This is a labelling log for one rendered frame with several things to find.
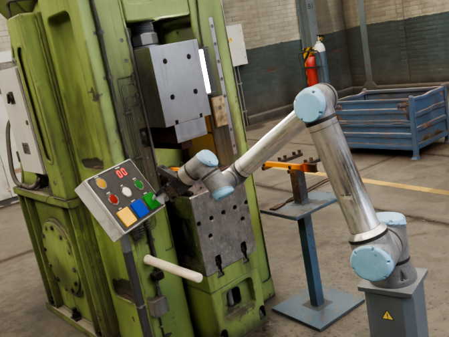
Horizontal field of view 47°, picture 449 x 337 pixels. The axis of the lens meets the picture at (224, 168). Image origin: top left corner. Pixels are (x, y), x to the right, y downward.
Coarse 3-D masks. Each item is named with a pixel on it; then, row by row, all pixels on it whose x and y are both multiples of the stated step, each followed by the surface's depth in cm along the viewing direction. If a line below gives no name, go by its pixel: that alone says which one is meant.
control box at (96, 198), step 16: (128, 160) 241; (96, 176) 220; (112, 176) 227; (128, 176) 235; (80, 192) 216; (96, 192) 214; (112, 192) 221; (144, 192) 237; (96, 208) 215; (112, 208) 216; (128, 208) 223; (160, 208) 238; (112, 224) 214; (112, 240) 216
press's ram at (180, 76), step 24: (144, 48) 252; (168, 48) 256; (192, 48) 266; (144, 72) 258; (168, 72) 257; (192, 72) 266; (144, 96) 265; (168, 96) 258; (192, 96) 267; (168, 120) 259
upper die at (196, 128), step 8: (192, 120) 268; (200, 120) 272; (152, 128) 277; (160, 128) 271; (168, 128) 266; (176, 128) 262; (184, 128) 265; (192, 128) 269; (200, 128) 272; (152, 136) 280; (160, 136) 274; (168, 136) 268; (176, 136) 262; (184, 136) 266; (192, 136) 269
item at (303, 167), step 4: (268, 164) 291; (272, 164) 289; (276, 164) 286; (280, 164) 283; (284, 164) 281; (288, 164) 278; (292, 164) 276; (296, 164) 275; (300, 164) 273; (304, 164) 269; (308, 164) 267; (312, 164) 264; (316, 164) 264; (296, 168) 274; (300, 168) 271; (304, 168) 271; (308, 168) 268; (312, 168) 266; (316, 168) 265; (308, 172) 268; (312, 172) 266; (316, 172) 265
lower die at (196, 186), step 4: (176, 172) 290; (160, 176) 294; (160, 180) 287; (164, 180) 284; (168, 180) 281; (200, 180) 274; (196, 184) 273; (200, 184) 274; (192, 188) 271; (196, 188) 273
